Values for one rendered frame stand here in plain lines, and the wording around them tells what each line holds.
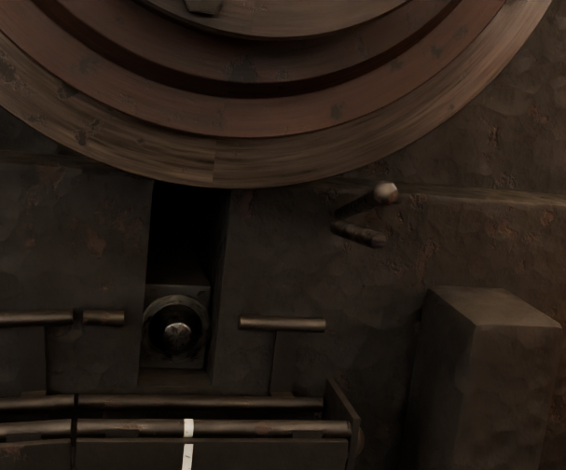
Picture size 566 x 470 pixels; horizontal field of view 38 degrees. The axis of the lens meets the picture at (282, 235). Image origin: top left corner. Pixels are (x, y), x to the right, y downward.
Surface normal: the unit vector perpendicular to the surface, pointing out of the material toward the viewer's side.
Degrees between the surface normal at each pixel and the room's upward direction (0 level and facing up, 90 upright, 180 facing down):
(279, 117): 90
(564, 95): 90
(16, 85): 90
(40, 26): 90
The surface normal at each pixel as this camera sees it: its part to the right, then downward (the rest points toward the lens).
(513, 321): 0.18, -0.81
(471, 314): -0.27, -0.92
